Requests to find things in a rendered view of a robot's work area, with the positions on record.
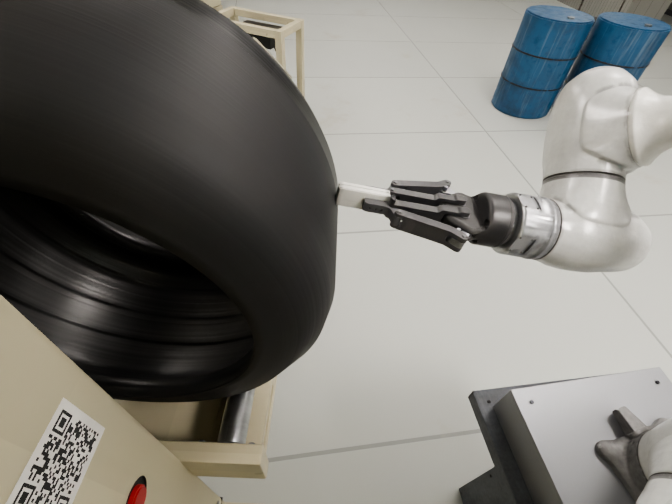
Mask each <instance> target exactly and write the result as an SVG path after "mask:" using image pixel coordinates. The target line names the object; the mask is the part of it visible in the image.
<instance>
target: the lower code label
mask: <svg viewBox="0 0 672 504"><path fill-rule="evenodd" d="M104 430H105V428H104V427H103V426H101V425H100V424H99V423H97V422H96V421H95V420H93V419H92V418H91V417H89V416H88V415H87V414H85V413H84V412H83V411H81V410H80V409H79V408H77V407H76V406H75V405H73V404H72V403H71V402H69V401H68V400H67V399H65V398H64V397H63V399H62V401H61V402H60V404H59V406H58V408H57V410H56V412H55V413H54V415H53V417H52V419H51V421H50V423H49V424H48V426H47V428H46V430H45V432H44V434H43V436H42V437H41V439H40V441H39V443H38V445H37V447H36V448H35V450H34V452H33V454H32V456H31V458H30V459H29V461H28V463H27V465H26V467H25V469H24V470H23V472H22V474H21V476H20V478H19V480H18V482H17V483H16V485H15V487H14V489H13V491H12V493H11V494H10V496H9V498H8V500H7V502H6V504H72V503H73V501H74V499H75V496H76V494H77V492H78V489H79V487H80V485H81V483H82V480H83V478H84V476H85V473H86V471H87V469H88V467H89V464H90V462H91V460H92V457H93V455H94V453H95V451H96V448H97V446H98V444H99V442H100V439H101V437H102V435H103V432H104Z"/></svg>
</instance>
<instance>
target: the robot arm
mask: <svg viewBox="0 0 672 504"><path fill-rule="evenodd" d="M671 148H672V96H666V95H661V94H658V93H656V92H654V91H653V90H651V89H650V88H648V87H643V88H638V83H637V80H636V79H635V78H634V77H633V76H632V75H631V74H630V73H629V72H627V71H626V70H624V69H622V68H619V67H613V66H600V67H595V68H592V69H589V70H587V71H584V72H582V73H581V74H579V75H577V76H576V77H575V78H574V79H572V80H571V81H570V82H568V83H567V84H566V85H565V87H564V88H563V89H562V91H561V92H560V94H559V96H558V98H557V100H556V101H555V104H554V106H553V109H552V112H551V115H550V118H549V122H548V126H547V131H546V136H545V142H544V148H543V159H542V167H543V181H542V188H541V191H540V194H539V196H532V195H527V194H522V193H517V192H511V193H508V194H506V195H499V194H494V193H489V192H482V193H479V194H477V195H475V196H472V197H470V196H468V195H465V194H463V193H459V192H457V193H455V192H454V191H453V190H452V189H451V188H450V185H451V182H450V181H449V180H442V181H438V182H433V181H408V180H392V182H391V184H390V186H389V188H387V189H384V188H378V187H373V186H364V185H358V184H353V183H347V182H342V181H340V182H339V185H338V189H337V193H336V205H341V206H346V207H352V208H357V209H362V210H364V211H366V212H372V213H377V214H383V215H384V216H385V217H386V218H389V220H390V226H391V227H392V228H395V229H398V230H401V231H404V232H407V233H410V234H413V235H416V236H419V237H422V238H425V239H428V240H431V241H434V242H436V243H439V244H442V245H444V246H446V247H448V248H449V249H451V250H453V251H454V252H460V250H461V249H462V247H463V246H464V244H465V243H466V242H467V241H468V242H470V243H471V244H474V245H479V246H485V247H491V248H492V249H493V250H494V251H495V252H496V253H499V254H503V255H509V256H515V257H521V258H524V259H532V260H536V261H538V262H540V263H542V264H544V265H546V266H549V267H553V268H557V269H561V270H566V271H573V272H584V273H591V272H619V271H625V270H628V269H631V268H633V267H635V266H637V265H638V264H639V263H641V262H642V261H643V260H644V259H645V257H646V256H647V255H648V253H649V251H650V249H651V246H652V234H651V231H650V230H649V228H648V227H647V225H646V224H645V222H644V221H643V220H642V219H641V218H640V217H639V216H638V215H637V214H636V213H635V212H633V211H631V209H630V206H629V203H628V200H627V196H626V189H625V186H626V176H627V174H629V173H632V172H633V171H635V170H636V169H638V168H640V167H645V166H649V165H651V164H652V163H653V162H654V160H655V159H656V158H657V157H658V156H659V155H661V154H662V153H664V152H665V151H667V150H669V149H671ZM400 221H402V222H400ZM612 412H613V415H614V417H615V418H616V420H617V422H618V424H619V426H620V427H621V429H622V431H623V433H624V434H625V436H622V437H620V438H617V439H614V440H601V441H598V442H597V443H596V444H595V450H596V452H597V453H598V455H599V456H600V457H601V458H602V459H604V460H605V461H606V462H607V463H608V465H609V466H610V467H611V468H612V470H613V471H614V472H615V474H616V475H617V477H618V478H619V480H620V481H621V482H622V484H623V485H624V487H625V488H626V489H627V491H628V492H629V494H630V495H631V497H632V498H633V499H634V501H635V502H636V504H672V418H670V419H666V418H658V419H656V420H655V421H654V422H653V423H652V424H651V425H649V426H646V425H645V424H644V423H643V422H642V421H641V420H640V419H639V418H638V417H636V416H635V415H634V414H633V413H632V412H631V411H630V410H629V409H628V408H627V407H625V406H623V407H620V408H619V410H616V409H615V410H614V411H612Z"/></svg>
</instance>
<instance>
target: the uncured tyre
mask: <svg viewBox="0 0 672 504"><path fill-rule="evenodd" d="M337 189H338V182H337V175H336V170H335V165H334V162H333V158H332V155H331V152H330V149H329V146H328V143H327V141H326V138H325V136H324V134H323V131H322V129H321V127H320V125H319V123H318V121H317V119H316V117H315V115H314V113H313V111H312V110H311V108H310V106H309V104H308V103H307V101H306V99H305V98H304V96H303V95H302V93H301V92H300V90H299V89H298V87H297V86H296V85H295V83H294V82H293V81H292V79H291V78H290V77H289V75H288V74H287V73H286V72H285V71H284V69H283V68H282V67H281V66H280V65H279V64H278V62H277V61H276V60H275V59H274V58H273V57H272V56H271V55H270V54H269V53H268V52H267V51H266V50H265V49H264V48H263V47H262V46H261V45H260V44H259V43H258V42H257V41H256V40H254V39H253V38H252V37H251V36H250V35H249V34H248V33H246V32H245V31H244V30H243V29H242V28H240V27H239V26H238V25H236V24H235V23H234V22H233V21H231V20H230V19H228V18H227V17H226V16H224V15H223V14H221V13H220V12H218V11H217V10H215V9H214V8H212V7H211V6H209V5H208V4H206V3H204V2H203V1H201V0H0V295H2V296H3V297H4V298H5V299H6V300H7V301H8V302H9V303H10V304H11V305H12V306H13V307H15V308H16V309H17V310H18V311H19V312H20V313H21V314H22V315H23V316H24V317H25V318H26V319H27V320H29V321H30V322H31V323H32V324H33V325H34V326H35V327H36V328H37V329H38V330H39V331H40V332H42V333H43V334H44V335H45V336H46V337H47V338H48V339H49V340H50V341H51V342H52V343H53V344H54V345H56V346H57V347H58V348H59V349H60V350H61V351H62V352H63V353H64V354H65V355H66V356H67V357H69V358H70V359H71V360H72V361H73V362H74V363H75V364H76V365H77V366H78V367H79V368H80V369H82V370H83V371H84V372H85V373H86V374H87V375H88V376H89V377H90V378H91V379H92V380H93V381H94V382H96V383H97V384H98V385H99V386H100V387H101V388H102V389H103V390H104V391H105V392H106V393H107V394H109V395H110V396H111V397H112V398H113V399H118V400H128V401H141V402H194V401H204V400H212V399H219V398H224V397H229V396H233V395H237V394H240V393H244V392H247V391H249V390H252V389H255V388H257V387H259V386H261V385H263V384H265V383H267V382H268V381H270V380H272V379H273V378H274V377H276V376H277V375H278V374H280V373H281V372H282V371H284V370H285V369H286V368H288V367H289V366H290V365H291V364H293V363H294V362H295V361H297V360H298V359H299V358H301V357H302V356H303V355H304V354H305V353H306V352H307V351H308V350H309V349H310V348H311V347H312V346H313V344H314V343H315V342H316V340H317V339H318V337H319V335H320V333H321V331H322V329H323V327H324V324H325V322H326V319H327V316H328V314H329V311H330V308H331V306H332V302H333V298H334V293H335V281H336V253H337V224H338V205H336V193H337Z"/></svg>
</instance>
